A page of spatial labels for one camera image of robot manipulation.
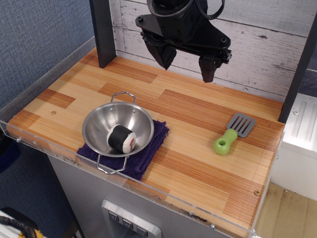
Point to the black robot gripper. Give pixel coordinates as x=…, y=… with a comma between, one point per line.
x=184, y=25

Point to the steel bowl with wire handles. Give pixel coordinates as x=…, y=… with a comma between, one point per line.
x=121, y=110

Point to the black and white sushi roll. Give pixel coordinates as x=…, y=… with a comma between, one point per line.
x=121, y=138

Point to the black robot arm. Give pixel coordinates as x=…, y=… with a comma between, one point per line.
x=184, y=25

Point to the green and grey toy spatula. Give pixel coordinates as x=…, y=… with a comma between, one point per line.
x=240, y=125

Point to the purple cloth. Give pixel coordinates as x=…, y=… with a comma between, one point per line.
x=136, y=164

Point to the white metal cabinet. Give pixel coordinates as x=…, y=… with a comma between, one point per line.
x=295, y=166

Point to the silver dispenser button panel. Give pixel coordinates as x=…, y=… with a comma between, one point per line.
x=122, y=223

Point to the clear acrylic table guard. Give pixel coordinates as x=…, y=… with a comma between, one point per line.
x=185, y=173

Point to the dark grey left post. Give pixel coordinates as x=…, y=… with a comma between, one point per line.
x=103, y=31

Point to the dark grey post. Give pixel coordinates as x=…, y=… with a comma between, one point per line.
x=103, y=31
x=299, y=72

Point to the dark grey right post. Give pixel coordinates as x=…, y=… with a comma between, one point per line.
x=299, y=72

